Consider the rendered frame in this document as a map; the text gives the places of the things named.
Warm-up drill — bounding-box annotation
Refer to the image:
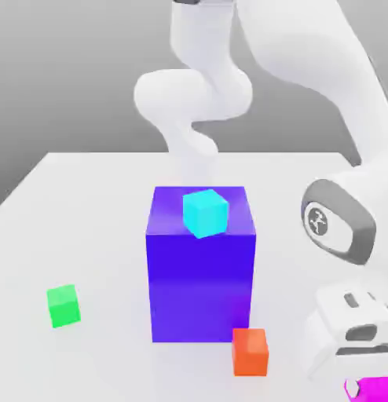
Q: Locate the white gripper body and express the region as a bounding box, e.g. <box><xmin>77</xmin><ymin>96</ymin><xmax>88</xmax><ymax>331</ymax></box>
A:
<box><xmin>302</xmin><ymin>309</ymin><xmax>388</xmax><ymax>382</ymax></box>

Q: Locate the small orange cube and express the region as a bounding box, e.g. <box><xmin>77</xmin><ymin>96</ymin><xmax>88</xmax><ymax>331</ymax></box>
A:
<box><xmin>231</xmin><ymin>327</ymin><xmax>270</xmax><ymax>377</ymax></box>

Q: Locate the small green cube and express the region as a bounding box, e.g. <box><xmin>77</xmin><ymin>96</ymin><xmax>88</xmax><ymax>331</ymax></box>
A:
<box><xmin>46</xmin><ymin>283</ymin><xmax>82</xmax><ymax>329</ymax></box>

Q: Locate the large blue box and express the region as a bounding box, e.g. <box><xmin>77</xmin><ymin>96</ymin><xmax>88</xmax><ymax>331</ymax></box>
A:
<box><xmin>145</xmin><ymin>185</ymin><xmax>257</xmax><ymax>344</ymax></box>

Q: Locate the small magenta cube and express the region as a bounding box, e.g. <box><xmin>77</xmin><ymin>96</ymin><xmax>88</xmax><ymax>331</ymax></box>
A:
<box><xmin>343</xmin><ymin>375</ymin><xmax>388</xmax><ymax>402</ymax></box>

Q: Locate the small cyan cube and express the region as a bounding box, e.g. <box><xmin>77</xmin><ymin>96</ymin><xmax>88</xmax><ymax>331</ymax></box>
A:
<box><xmin>181</xmin><ymin>188</ymin><xmax>230</xmax><ymax>239</ymax></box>

